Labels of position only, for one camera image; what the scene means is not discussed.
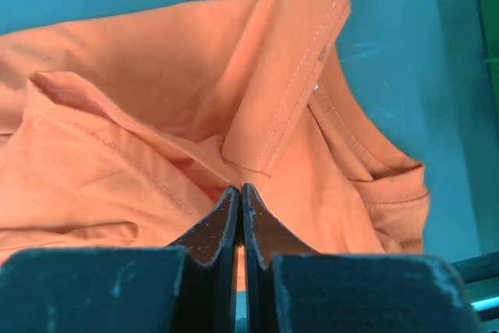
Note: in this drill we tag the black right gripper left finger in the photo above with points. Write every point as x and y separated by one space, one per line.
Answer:
187 286

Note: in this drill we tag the orange t shirt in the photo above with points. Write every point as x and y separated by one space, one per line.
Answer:
126 130

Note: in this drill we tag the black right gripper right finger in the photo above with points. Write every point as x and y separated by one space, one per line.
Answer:
292 288

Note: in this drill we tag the green plastic bin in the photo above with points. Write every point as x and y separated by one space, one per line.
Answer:
484 164

